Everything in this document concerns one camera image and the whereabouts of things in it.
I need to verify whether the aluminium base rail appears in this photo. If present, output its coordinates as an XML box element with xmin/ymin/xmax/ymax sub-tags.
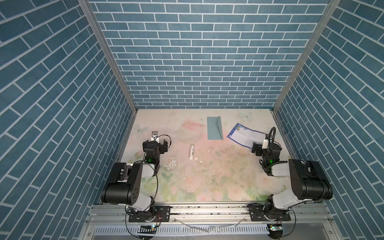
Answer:
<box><xmin>86</xmin><ymin>202</ymin><xmax>334</xmax><ymax>226</ymax></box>

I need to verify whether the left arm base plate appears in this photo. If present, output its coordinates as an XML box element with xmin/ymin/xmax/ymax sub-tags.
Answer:
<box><xmin>127</xmin><ymin>206</ymin><xmax>171</xmax><ymax>223</ymax></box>

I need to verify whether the teal envelope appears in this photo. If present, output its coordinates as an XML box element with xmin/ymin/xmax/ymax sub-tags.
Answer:
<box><xmin>207</xmin><ymin>116</ymin><xmax>224</xmax><ymax>140</ymax></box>

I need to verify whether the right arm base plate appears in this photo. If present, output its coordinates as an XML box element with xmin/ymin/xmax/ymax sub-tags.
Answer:
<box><xmin>246</xmin><ymin>203</ymin><xmax>291</xmax><ymax>222</ymax></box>

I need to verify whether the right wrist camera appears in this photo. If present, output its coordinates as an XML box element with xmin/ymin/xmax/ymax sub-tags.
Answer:
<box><xmin>262</xmin><ymin>134</ymin><xmax>270</xmax><ymax>149</ymax></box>

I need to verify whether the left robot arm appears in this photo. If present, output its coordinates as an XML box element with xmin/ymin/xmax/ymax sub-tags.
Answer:
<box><xmin>101</xmin><ymin>137</ymin><xmax>172</xmax><ymax>214</ymax></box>

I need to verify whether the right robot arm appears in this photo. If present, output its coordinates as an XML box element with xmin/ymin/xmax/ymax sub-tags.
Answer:
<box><xmin>247</xmin><ymin>140</ymin><xmax>333</xmax><ymax>222</ymax></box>

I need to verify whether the white glue stick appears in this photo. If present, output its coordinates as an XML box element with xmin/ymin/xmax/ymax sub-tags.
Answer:
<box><xmin>189</xmin><ymin>145</ymin><xmax>195</xmax><ymax>160</ymax></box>

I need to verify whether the white letter paper blue border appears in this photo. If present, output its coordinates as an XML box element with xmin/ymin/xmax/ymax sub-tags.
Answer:
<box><xmin>227</xmin><ymin>123</ymin><xmax>266</xmax><ymax>149</ymax></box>

